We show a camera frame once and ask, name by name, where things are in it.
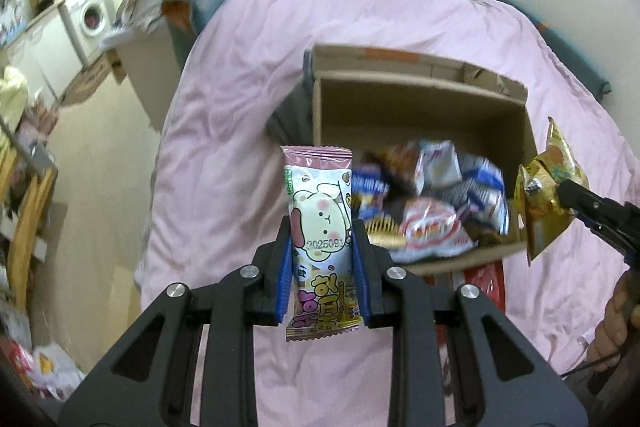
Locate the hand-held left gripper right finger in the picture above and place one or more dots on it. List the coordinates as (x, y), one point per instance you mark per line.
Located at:
(361, 277)

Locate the white cabinet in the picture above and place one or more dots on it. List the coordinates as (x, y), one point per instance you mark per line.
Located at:
(45, 52)

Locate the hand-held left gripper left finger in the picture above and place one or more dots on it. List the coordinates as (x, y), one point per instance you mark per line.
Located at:
(284, 277)

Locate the blue snack packet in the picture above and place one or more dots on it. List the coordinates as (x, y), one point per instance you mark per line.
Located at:
(370, 192)

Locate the pink blanket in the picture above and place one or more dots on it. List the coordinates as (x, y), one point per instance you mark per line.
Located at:
(240, 107)

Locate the white washing machine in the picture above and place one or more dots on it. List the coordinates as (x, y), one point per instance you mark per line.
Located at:
(90, 17)

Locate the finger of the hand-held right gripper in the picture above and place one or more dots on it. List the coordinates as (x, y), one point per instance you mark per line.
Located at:
(620, 239)
(600, 204)

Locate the yellow snack bag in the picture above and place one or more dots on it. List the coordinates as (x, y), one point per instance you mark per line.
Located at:
(545, 207)

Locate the brown floor rug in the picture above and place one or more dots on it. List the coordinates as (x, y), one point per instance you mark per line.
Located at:
(85, 79)

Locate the white plastic bags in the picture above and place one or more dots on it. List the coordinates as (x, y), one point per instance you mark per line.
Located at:
(47, 364)

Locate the yellow garment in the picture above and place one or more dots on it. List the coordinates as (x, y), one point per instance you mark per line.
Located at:
(12, 87)

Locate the large white red snack bag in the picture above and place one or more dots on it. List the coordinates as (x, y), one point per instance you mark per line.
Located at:
(432, 224)

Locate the blue mattress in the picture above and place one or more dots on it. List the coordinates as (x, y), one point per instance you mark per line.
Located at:
(575, 57)

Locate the pink bunny snack packet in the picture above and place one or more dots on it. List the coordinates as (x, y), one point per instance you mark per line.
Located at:
(320, 217)

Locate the wooden rack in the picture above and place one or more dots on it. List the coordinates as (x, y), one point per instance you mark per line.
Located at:
(25, 217)

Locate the brown snack packet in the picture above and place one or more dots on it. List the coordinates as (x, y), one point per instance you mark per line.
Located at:
(397, 157)

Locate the person's right hand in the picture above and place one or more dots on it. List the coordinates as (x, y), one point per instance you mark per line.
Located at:
(612, 322)

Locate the cardboard box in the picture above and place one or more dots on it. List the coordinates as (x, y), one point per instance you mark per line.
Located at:
(415, 112)

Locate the blue white striped snack bag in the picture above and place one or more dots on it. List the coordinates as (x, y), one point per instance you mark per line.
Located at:
(480, 192)

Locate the gold ridged snack packet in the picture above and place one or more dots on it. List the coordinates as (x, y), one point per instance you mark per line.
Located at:
(387, 232)

